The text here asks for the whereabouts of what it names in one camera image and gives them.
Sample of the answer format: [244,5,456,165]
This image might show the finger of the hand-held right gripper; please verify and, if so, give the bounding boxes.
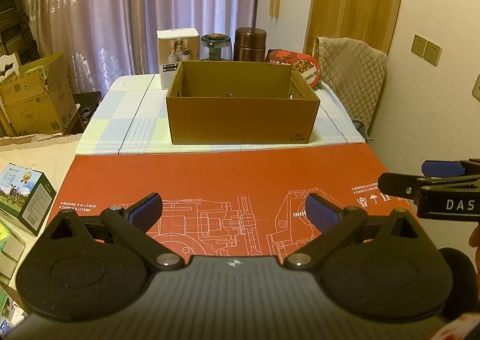
[377,172,441,201]
[421,157,480,178]

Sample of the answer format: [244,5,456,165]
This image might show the red snack tin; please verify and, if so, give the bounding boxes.
[265,48,322,89]

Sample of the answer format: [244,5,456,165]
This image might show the person's right hand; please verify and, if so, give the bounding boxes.
[468,225,480,257]

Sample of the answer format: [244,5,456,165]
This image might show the purple lace curtain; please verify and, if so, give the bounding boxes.
[22,0,262,95]

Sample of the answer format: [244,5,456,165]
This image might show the green tissue pack bundle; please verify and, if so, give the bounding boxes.
[0,220,27,282]

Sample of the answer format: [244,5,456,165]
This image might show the stacked brown cardboard cartons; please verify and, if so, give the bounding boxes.
[0,53,76,136]

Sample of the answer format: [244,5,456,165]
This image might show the white product box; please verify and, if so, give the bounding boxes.
[157,28,200,90]

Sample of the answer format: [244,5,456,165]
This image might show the green milk carton box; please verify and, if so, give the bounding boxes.
[0,163,57,236]

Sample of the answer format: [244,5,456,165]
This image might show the brown cardboard box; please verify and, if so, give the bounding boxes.
[166,60,321,146]

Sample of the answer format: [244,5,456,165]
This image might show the red white printed packet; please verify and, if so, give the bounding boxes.
[437,312,480,340]

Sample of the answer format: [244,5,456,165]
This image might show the beige wall socket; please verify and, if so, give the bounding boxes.
[424,41,443,67]
[410,34,428,58]

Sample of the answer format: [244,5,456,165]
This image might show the red printed cardboard sheet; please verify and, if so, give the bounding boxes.
[43,143,425,263]

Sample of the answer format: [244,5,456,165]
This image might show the brown metal canister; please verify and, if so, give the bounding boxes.
[233,27,267,62]

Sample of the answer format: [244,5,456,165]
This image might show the person's right forearm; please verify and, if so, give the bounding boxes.
[438,247,480,323]

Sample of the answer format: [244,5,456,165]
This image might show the black folding rack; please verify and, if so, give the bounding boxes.
[0,0,40,63]

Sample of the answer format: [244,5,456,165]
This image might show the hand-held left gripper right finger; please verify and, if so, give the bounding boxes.
[283,192,431,272]

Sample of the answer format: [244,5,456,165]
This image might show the white carved chair back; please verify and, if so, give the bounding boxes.
[0,55,22,80]

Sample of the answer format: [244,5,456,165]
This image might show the checked pastel tablecloth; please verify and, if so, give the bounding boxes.
[75,73,367,156]

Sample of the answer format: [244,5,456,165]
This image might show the glass jar dark lid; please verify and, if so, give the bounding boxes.
[199,33,234,62]

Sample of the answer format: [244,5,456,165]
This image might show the beige quilted chair cover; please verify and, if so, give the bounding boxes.
[314,37,389,131]

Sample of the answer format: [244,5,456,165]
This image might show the cream cloth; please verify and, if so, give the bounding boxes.
[0,133,83,192]

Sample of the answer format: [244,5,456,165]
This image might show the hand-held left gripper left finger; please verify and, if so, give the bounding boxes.
[41,192,185,272]

